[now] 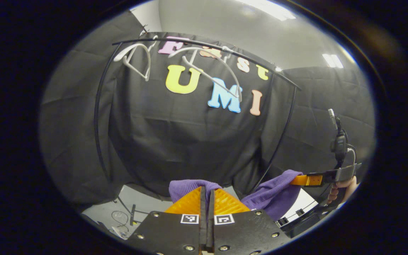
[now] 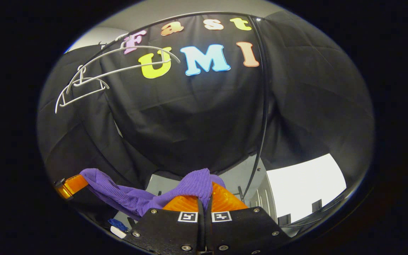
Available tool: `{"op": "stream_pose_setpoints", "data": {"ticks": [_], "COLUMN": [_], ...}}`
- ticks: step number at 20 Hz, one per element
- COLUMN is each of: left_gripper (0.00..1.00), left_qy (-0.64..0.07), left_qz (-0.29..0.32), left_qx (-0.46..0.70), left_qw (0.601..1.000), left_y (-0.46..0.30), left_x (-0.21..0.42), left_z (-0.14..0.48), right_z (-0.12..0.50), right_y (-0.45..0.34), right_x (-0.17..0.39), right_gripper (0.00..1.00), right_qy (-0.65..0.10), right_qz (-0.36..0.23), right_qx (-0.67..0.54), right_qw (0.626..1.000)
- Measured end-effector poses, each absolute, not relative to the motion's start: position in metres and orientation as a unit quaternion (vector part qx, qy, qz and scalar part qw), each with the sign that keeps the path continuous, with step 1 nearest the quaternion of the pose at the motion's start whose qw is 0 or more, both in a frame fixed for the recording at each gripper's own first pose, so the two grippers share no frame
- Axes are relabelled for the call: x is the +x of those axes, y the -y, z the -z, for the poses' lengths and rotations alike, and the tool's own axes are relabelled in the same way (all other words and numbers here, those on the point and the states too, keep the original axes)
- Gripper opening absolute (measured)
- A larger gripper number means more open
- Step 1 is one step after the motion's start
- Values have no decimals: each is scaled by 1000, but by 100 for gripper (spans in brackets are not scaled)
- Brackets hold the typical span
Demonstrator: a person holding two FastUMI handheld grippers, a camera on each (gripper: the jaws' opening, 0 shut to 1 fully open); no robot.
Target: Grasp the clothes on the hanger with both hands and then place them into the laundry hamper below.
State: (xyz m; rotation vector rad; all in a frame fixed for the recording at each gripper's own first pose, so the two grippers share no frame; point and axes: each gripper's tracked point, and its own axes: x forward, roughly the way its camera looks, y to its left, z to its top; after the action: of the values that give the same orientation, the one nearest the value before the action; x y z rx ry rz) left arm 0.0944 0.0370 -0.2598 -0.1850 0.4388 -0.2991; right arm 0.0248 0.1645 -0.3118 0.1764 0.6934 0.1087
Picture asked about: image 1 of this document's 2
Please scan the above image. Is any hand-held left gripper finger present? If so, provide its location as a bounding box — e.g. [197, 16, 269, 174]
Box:
[207, 188, 291, 255]
[126, 187, 207, 255]

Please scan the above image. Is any purple knit jacket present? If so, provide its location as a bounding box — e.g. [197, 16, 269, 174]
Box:
[169, 169, 304, 222]

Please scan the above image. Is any white plastic hanger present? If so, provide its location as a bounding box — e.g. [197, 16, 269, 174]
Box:
[114, 35, 154, 82]
[168, 45, 243, 103]

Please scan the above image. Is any black metal clothes rack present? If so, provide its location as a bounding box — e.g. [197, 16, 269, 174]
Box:
[93, 35, 302, 216]

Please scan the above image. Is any black backdrop cloth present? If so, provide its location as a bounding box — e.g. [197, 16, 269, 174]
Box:
[39, 11, 376, 213]

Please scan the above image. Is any ceiling light panel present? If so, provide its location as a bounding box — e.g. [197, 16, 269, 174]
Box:
[322, 53, 344, 69]
[238, 0, 296, 21]

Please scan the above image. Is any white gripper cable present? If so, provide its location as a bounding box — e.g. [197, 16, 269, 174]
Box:
[347, 147, 357, 168]

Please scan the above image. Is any black floor cable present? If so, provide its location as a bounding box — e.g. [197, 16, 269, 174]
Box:
[111, 210, 130, 231]

